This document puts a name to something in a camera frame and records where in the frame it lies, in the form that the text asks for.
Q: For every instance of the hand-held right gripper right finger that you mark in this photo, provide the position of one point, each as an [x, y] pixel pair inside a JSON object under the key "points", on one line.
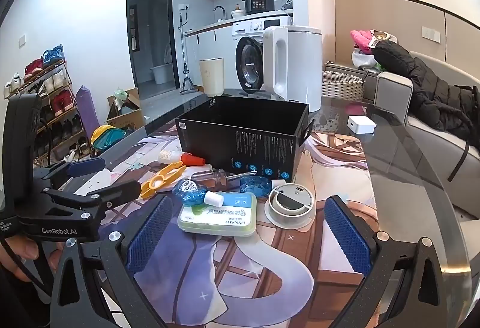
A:
{"points": [[347, 238]]}

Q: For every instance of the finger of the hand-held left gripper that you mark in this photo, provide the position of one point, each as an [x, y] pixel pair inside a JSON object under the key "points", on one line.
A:
{"points": [[88, 166], [112, 194]]}

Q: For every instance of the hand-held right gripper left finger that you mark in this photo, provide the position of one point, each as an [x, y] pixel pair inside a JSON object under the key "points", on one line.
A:
{"points": [[150, 234]]}

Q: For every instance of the yellow plastic tool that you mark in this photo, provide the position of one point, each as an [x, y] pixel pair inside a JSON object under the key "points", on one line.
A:
{"points": [[157, 183]]}

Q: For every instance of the white round device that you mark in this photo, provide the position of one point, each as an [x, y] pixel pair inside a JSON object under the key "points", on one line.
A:
{"points": [[290, 200]]}

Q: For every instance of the glue bottle with orange cap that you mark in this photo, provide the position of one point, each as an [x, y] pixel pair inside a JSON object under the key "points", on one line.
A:
{"points": [[170, 156]]}

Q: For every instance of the green and white plastic case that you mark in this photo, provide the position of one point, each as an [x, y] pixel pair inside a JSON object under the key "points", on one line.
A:
{"points": [[221, 219]]}

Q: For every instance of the white charger adapter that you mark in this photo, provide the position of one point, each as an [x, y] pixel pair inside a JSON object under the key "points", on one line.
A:
{"points": [[360, 124]]}

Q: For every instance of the black cardboard box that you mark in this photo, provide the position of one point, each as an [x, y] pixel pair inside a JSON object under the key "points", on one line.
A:
{"points": [[240, 140]]}

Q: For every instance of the person's left hand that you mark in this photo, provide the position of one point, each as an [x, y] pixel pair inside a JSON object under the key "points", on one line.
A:
{"points": [[22, 251]]}

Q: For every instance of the yellow teal plastic containers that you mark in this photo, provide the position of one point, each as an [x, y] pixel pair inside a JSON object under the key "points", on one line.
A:
{"points": [[107, 138]]}

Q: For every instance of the wooden shoe rack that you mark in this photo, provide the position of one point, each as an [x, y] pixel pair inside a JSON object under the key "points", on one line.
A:
{"points": [[56, 117]]}

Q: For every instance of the purple yoga mat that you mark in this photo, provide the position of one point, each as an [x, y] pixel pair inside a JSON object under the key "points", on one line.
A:
{"points": [[88, 114]]}

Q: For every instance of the brown cardboard box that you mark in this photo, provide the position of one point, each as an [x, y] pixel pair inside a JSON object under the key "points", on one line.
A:
{"points": [[125, 117]]}

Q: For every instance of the green plastic bag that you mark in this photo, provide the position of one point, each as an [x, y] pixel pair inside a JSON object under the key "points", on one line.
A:
{"points": [[120, 94]]}

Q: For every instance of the rows of shoes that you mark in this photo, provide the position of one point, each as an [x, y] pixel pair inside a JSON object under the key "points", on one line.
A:
{"points": [[56, 76]]}

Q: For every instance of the printed desk mat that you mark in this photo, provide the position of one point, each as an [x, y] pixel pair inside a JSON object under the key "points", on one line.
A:
{"points": [[262, 275]]}

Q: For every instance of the white bucket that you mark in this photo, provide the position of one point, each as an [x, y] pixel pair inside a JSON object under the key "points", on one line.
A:
{"points": [[160, 74]]}

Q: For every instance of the grey sofa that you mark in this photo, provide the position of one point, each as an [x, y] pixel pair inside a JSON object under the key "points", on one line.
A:
{"points": [[438, 159]]}

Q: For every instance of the grey mop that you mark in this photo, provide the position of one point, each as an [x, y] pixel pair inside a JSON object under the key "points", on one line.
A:
{"points": [[183, 61]]}

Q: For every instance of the beige cup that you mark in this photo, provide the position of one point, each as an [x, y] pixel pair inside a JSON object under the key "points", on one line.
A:
{"points": [[212, 76]]}

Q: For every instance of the wicker basket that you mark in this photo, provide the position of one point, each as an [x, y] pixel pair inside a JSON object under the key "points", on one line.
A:
{"points": [[341, 84]]}

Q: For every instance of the black puffer jacket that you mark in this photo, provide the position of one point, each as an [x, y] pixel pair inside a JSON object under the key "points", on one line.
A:
{"points": [[431, 91]]}

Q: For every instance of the white base cabinet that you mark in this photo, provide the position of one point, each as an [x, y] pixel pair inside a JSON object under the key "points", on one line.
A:
{"points": [[210, 42]]}

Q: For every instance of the white electric kettle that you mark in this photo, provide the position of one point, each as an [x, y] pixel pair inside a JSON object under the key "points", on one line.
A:
{"points": [[300, 65]]}

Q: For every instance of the white plastic bag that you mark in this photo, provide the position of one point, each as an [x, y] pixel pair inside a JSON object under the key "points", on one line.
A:
{"points": [[363, 59]]}

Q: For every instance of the pink cloth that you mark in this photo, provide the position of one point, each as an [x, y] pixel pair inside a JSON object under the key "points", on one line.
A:
{"points": [[360, 40]]}

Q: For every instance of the white washing machine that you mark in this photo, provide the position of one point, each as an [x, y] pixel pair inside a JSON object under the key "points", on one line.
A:
{"points": [[251, 50]]}

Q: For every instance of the colourful plush toy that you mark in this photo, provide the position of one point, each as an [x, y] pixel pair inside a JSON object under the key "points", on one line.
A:
{"points": [[382, 38]]}

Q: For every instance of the kitchen faucet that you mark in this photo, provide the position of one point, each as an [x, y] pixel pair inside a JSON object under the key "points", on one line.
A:
{"points": [[221, 10]]}

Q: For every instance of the white bowl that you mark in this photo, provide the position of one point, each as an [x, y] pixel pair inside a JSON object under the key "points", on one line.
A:
{"points": [[238, 12]]}

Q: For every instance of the black pressure cooker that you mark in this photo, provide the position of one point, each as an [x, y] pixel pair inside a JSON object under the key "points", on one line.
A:
{"points": [[260, 2]]}

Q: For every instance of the white wall switch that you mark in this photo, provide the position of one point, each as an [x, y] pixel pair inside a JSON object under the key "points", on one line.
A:
{"points": [[23, 40]]}

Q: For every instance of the beige wall socket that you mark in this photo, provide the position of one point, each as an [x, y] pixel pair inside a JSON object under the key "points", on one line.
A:
{"points": [[429, 32]]}

